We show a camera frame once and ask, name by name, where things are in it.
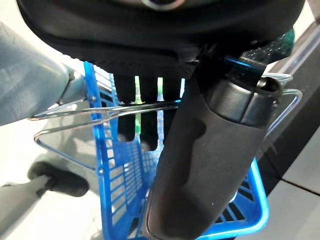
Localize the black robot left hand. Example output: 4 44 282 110
16 0 306 238

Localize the blue plastic shopping basket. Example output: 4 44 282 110
82 61 271 240

